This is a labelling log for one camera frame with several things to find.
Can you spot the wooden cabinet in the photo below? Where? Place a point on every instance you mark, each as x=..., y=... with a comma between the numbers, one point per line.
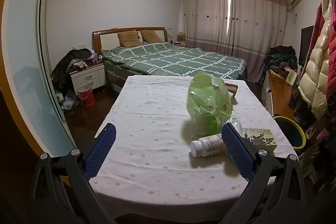
x=281, y=98

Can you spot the sliding glass door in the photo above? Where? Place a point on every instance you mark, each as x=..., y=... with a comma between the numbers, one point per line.
x=26, y=69

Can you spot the dark clothes pile on cabinet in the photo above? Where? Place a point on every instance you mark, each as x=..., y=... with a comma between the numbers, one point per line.
x=281, y=58

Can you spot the green plastic bag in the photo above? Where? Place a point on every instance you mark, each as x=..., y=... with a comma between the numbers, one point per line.
x=207, y=98

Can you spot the pink beige curtain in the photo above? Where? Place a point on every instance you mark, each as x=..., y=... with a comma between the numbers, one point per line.
x=207, y=16
x=257, y=29

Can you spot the green checked quilt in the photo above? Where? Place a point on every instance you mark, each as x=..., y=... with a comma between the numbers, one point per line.
x=170, y=58

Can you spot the white pill bottle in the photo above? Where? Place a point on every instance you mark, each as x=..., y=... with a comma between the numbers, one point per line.
x=207, y=145

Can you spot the clear green plastic bottle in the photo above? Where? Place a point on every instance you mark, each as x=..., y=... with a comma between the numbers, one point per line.
x=210, y=124

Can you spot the wooden bed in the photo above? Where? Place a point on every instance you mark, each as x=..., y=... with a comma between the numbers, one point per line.
x=107, y=39

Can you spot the white dotted tablecloth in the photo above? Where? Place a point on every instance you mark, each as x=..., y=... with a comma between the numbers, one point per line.
x=152, y=134

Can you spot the dark bin with yellow rim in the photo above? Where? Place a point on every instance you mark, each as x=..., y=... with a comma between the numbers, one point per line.
x=288, y=132

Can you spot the white nightstand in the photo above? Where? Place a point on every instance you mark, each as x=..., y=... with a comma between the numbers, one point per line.
x=86, y=78

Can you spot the black television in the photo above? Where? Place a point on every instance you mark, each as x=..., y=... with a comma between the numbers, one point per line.
x=305, y=45

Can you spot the small brown box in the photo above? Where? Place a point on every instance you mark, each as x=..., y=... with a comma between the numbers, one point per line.
x=232, y=90

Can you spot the red bucket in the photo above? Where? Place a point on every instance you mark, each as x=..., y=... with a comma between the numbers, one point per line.
x=86, y=98

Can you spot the small cardboard box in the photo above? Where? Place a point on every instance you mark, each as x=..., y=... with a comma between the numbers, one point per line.
x=181, y=37

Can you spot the brown pillow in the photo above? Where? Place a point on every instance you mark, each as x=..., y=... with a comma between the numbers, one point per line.
x=152, y=36
x=128, y=39

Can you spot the green white book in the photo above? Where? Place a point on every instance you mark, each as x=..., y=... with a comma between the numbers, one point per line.
x=291, y=77

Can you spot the white floral printed box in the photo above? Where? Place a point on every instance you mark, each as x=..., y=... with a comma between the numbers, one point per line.
x=260, y=138

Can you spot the red jacket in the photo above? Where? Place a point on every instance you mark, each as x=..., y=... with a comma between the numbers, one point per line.
x=332, y=56

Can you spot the plastic bags on floor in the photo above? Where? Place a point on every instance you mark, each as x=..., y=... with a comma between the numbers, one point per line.
x=67, y=102

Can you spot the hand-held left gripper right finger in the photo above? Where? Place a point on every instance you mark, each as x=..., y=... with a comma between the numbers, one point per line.
x=236, y=150

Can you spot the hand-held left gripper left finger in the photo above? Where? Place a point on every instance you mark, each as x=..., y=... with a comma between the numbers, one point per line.
x=101, y=150

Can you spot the dark clothes pile on nightstand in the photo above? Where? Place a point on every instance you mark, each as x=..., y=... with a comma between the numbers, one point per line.
x=68, y=61

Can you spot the cream down jacket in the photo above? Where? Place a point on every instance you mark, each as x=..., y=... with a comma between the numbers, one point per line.
x=315, y=69

